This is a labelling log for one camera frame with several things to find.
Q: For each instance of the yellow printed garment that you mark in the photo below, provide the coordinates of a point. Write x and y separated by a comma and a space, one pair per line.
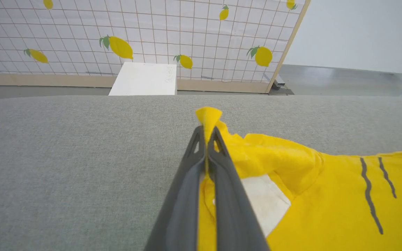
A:
309, 188

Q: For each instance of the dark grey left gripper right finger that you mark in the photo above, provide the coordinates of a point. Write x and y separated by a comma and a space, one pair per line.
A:
234, 205

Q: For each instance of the lemon print grid panel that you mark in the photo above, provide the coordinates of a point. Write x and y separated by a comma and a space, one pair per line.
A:
173, 38

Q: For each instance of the white rectangular box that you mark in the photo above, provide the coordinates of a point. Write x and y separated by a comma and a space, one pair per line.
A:
145, 79

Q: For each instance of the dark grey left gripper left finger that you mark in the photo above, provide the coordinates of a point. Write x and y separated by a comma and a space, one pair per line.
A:
183, 205

